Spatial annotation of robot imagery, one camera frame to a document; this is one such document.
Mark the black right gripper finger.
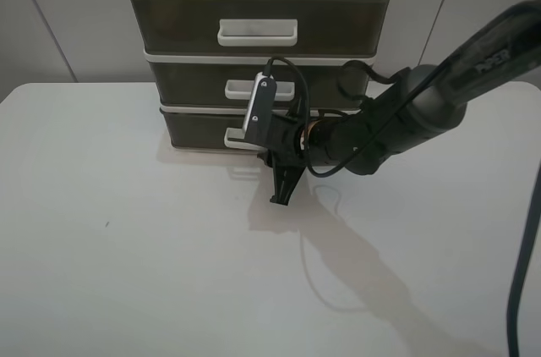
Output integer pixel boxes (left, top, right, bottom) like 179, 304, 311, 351
270, 164, 304, 206

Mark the dark middle drawer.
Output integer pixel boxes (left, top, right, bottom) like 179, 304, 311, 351
150, 58, 369, 110

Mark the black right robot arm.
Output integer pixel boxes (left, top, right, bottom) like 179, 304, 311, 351
245, 0, 540, 206

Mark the black cable at right edge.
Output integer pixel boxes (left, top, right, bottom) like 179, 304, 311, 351
507, 170, 541, 357

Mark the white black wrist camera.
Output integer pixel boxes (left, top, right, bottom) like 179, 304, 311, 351
243, 73, 277, 147

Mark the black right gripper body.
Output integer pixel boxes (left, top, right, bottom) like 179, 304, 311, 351
257, 111, 307, 168

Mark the dark bottom drawer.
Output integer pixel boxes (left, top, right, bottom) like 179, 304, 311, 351
161, 110, 261, 151

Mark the black camera cable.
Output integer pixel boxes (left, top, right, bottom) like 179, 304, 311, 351
265, 56, 440, 179

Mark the dark drawer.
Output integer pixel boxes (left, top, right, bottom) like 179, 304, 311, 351
130, 0, 389, 58
161, 110, 261, 151
150, 58, 369, 110

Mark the dark top drawer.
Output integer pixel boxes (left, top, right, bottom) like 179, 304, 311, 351
130, 0, 389, 58

